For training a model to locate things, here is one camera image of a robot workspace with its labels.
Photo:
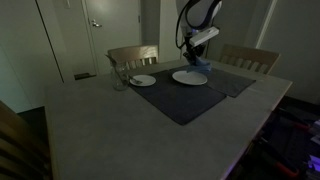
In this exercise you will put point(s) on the blue microfibre towel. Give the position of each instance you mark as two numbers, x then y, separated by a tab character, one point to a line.
201	68

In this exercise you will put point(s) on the white room door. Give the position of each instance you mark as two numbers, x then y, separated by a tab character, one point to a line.
113	30

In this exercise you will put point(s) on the small white plate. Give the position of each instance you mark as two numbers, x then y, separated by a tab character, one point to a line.
145	80

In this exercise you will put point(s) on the metal fork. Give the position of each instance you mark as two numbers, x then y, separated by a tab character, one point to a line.
136	80

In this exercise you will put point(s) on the large white plate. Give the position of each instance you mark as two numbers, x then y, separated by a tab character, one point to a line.
190	79

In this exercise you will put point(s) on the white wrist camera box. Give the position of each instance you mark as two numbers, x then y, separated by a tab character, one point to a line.
203	36

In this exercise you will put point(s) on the small black floor object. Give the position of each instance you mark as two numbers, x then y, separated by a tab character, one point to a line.
85	76

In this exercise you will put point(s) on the wooden slat-back chair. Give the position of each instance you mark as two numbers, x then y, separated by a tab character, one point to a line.
250	55
16	150
133	53

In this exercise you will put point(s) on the grey door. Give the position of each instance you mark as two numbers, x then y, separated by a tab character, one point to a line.
240	23

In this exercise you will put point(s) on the white closet door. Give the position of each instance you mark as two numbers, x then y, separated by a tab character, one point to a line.
168	30

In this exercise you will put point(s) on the dark fabric placemat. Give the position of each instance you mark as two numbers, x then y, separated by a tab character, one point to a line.
230	83
180	100

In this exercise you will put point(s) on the clear glass jar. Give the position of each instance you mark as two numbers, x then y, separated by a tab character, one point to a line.
119	80

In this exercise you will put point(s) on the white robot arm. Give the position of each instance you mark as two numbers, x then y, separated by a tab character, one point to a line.
206	10

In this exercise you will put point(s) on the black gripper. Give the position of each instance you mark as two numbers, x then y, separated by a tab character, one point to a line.
195	51

